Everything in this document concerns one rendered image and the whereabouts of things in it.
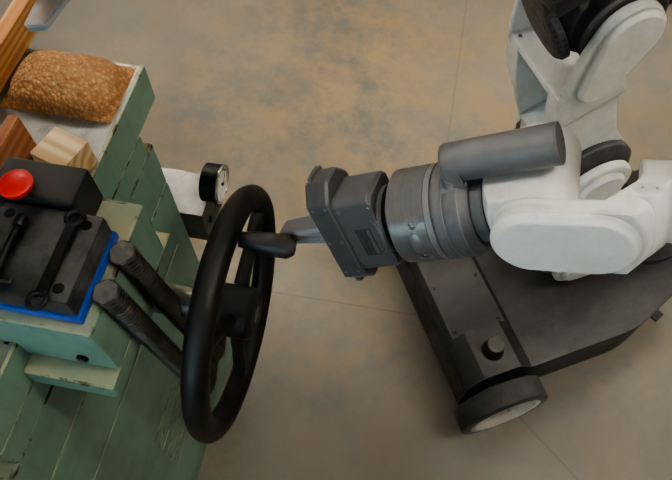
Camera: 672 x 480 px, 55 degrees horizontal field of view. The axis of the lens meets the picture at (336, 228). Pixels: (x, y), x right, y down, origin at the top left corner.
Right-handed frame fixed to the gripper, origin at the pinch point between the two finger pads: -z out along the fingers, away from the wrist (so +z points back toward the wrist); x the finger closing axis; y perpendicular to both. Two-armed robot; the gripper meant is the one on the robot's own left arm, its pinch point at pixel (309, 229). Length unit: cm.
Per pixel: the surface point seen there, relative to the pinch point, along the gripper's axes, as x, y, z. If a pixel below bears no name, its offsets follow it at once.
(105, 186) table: 9.0, -1.5, -24.5
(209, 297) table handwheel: 2.4, 11.6, -4.8
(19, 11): 28.3, -14.5, -34.5
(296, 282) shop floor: -58, -57, -59
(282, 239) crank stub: 1.3, 2.9, -1.3
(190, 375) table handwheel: -2.5, 16.6, -7.4
